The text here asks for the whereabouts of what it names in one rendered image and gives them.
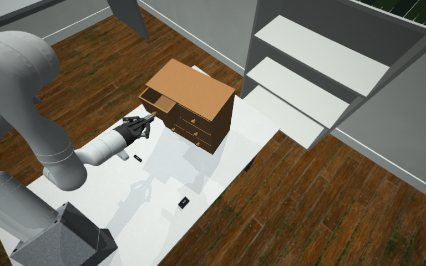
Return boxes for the brown wooden chest of drawers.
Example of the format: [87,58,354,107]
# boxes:
[145,58,236,155]

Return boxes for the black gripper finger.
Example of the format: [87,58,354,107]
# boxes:
[133,115,154,139]
[122,114,152,127]

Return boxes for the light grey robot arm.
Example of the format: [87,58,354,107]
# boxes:
[0,31,129,243]

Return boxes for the brown wooden drawer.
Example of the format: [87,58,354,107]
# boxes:
[183,119,211,145]
[179,104,211,134]
[175,118,184,129]
[186,132,212,153]
[139,87,181,126]
[164,122,187,139]

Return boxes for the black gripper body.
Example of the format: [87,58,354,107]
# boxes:
[113,122,143,147]

